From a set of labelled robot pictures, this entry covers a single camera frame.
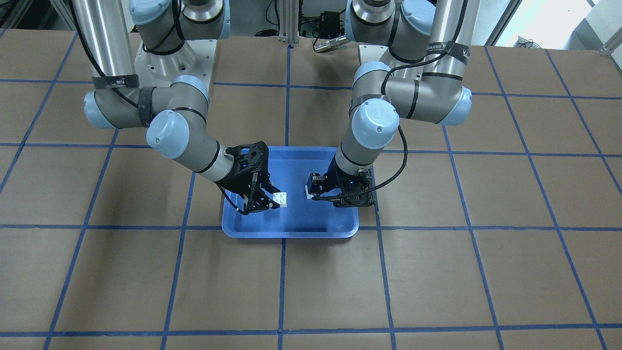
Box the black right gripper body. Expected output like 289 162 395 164
216 141 270 198

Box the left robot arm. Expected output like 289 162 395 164
305 0 480 208

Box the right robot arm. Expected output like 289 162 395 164
69 0 286 215

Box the blue plastic tray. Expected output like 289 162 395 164
222 146 359 238

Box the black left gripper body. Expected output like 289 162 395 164
324 168 376 208

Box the aluminium frame post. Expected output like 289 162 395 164
275 0 300 46

